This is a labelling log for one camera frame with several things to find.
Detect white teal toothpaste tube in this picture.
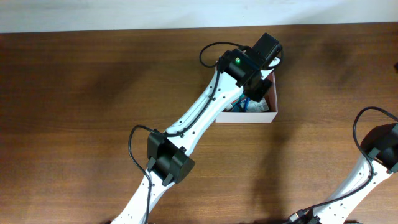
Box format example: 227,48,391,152
224,95,245,112

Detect blue disposable razor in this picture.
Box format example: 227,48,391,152
238,97,251,112

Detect green white soap box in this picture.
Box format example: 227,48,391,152
246,98,269,113

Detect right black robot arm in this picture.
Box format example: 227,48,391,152
287,123,397,224

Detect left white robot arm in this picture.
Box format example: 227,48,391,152
112,33,283,224

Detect white box pink interior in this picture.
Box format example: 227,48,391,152
215,69,278,123

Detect right black cable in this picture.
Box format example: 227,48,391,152
285,106,398,223

